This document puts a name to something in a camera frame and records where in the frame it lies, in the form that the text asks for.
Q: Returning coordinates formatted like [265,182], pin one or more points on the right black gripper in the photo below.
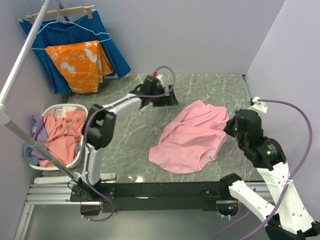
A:
[227,126]

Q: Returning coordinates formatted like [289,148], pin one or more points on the grey blue garment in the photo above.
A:
[28,156]

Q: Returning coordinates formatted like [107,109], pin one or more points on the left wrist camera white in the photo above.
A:
[161,79]

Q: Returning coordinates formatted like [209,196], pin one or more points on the black base beam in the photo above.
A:
[150,196]

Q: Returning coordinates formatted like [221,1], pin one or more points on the silver clothes rack pole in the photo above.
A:
[9,86]

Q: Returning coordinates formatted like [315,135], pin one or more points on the orange tie-dye cloth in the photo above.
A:
[83,65]

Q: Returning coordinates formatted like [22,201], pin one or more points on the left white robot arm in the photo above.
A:
[99,127]

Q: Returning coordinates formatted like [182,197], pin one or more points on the lavender garment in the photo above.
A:
[40,135]

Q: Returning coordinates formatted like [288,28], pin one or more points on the blue pleated skirt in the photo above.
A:
[64,34]

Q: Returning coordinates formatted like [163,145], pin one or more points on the pink t-shirt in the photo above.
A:
[192,139]

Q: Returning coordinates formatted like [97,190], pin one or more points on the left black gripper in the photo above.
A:
[167,100]

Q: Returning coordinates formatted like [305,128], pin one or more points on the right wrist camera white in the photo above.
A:
[258,106]

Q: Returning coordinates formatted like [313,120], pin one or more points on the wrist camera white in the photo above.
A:
[258,106]
[161,79]

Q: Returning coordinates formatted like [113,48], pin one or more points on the wooden clip hanger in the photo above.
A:
[65,12]

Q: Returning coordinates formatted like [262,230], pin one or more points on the white laundry basket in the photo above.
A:
[61,110]

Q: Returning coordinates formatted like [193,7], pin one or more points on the salmon orange t-shirt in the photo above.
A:
[64,134]

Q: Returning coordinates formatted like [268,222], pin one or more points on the aluminium rail frame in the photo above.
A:
[59,194]

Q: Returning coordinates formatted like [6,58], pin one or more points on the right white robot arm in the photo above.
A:
[285,219]

